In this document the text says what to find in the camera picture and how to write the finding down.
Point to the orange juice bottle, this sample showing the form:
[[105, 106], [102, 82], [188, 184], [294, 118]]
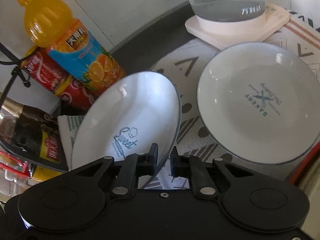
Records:
[[50, 25]]

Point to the white plate bakery print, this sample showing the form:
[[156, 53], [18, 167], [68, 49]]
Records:
[[260, 102]]

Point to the striped tasselled cloth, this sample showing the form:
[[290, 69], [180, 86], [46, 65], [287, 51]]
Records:
[[300, 36]]

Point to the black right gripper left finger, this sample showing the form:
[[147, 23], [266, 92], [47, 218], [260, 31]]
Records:
[[135, 166]]

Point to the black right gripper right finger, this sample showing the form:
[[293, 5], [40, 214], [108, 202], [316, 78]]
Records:
[[193, 169]]

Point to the patterned white table mat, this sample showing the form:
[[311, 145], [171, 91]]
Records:
[[192, 138]]

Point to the red soda can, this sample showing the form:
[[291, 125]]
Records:
[[43, 69], [75, 94]]

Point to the red object under bowl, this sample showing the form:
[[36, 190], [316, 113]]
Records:
[[297, 175]]

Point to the white plate sweet print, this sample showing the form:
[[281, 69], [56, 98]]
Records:
[[137, 111]]

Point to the dark soy sauce bottle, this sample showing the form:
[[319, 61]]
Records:
[[30, 134]]

